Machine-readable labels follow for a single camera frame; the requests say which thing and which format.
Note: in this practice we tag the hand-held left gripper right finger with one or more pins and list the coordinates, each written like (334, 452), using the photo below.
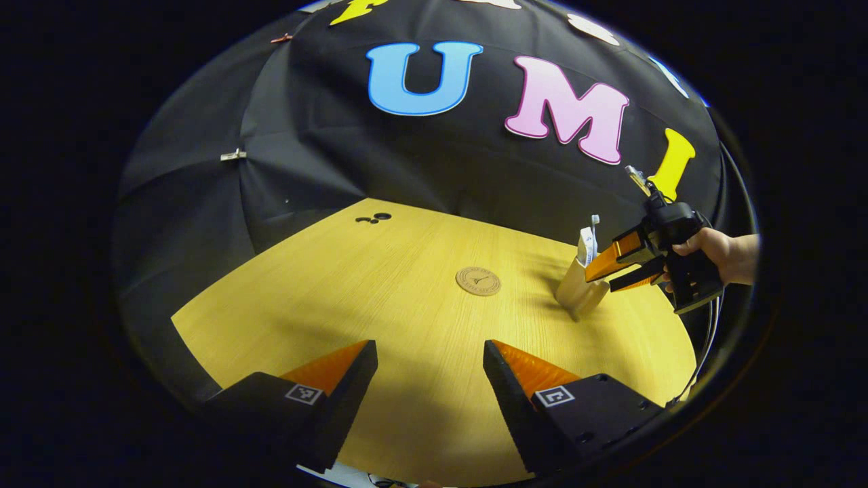
(512, 400)

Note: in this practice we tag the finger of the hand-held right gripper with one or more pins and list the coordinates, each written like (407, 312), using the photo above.
(610, 256)
(637, 278)

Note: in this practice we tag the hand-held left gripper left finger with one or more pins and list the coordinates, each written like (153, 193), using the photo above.
(346, 400)

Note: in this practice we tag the white toothpaste tube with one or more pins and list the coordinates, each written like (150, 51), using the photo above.
(586, 245)

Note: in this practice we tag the white toothbrush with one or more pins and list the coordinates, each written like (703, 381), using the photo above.
(595, 227)

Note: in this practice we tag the beige cup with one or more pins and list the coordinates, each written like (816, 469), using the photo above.
(575, 291)

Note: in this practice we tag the round brown coaster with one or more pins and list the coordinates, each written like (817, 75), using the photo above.
(478, 281)

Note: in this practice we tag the wooden desktop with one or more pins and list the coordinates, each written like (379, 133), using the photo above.
(407, 325)

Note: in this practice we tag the black backdrop cloth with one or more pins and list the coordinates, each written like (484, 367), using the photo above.
(380, 156)

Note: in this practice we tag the white cloth clip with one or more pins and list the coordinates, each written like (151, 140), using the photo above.
(232, 155)

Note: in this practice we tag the red cloth clip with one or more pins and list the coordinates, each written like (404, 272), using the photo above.
(281, 38)

